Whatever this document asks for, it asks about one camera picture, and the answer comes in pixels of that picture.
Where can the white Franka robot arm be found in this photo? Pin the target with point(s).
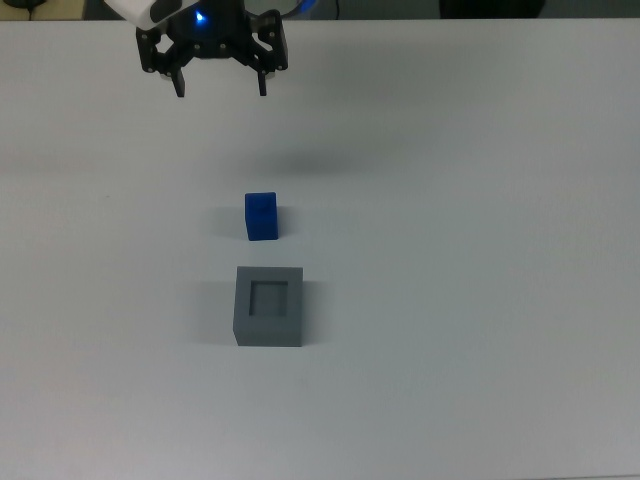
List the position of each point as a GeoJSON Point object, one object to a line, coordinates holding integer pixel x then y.
{"type": "Point", "coordinates": [134, 10]}

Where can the grey hollow cuboid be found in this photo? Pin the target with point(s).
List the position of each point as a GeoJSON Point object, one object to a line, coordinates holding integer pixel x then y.
{"type": "Point", "coordinates": [267, 330]}

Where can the blue rectangular block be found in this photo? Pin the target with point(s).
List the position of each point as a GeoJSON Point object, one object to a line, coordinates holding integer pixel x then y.
{"type": "Point", "coordinates": [261, 217]}

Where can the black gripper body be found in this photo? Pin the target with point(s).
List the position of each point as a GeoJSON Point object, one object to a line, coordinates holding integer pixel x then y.
{"type": "Point", "coordinates": [215, 42]}

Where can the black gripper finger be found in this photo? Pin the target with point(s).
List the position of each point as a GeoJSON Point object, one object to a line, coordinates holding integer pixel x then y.
{"type": "Point", "coordinates": [272, 50]}
{"type": "Point", "coordinates": [152, 50]}

